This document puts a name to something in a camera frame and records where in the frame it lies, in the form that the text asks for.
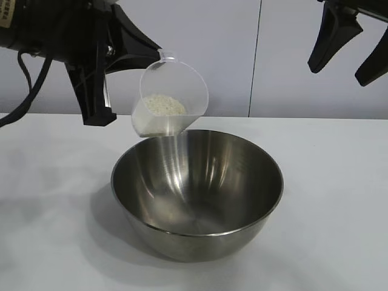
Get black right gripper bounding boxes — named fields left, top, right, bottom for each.
left=307, top=0, right=388, bottom=88

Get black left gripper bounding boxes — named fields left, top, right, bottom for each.
left=48, top=0, right=164, bottom=76

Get clear plastic measuring cup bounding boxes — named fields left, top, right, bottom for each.
left=130, top=49, right=210, bottom=139

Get white rice grains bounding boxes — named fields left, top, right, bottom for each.
left=132, top=94, right=187, bottom=137

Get stainless steel mixing bowl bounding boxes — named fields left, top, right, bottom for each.
left=110, top=129, right=285, bottom=263

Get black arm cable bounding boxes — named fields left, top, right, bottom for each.
left=0, top=57, right=54, bottom=128
left=0, top=50, right=33, bottom=122

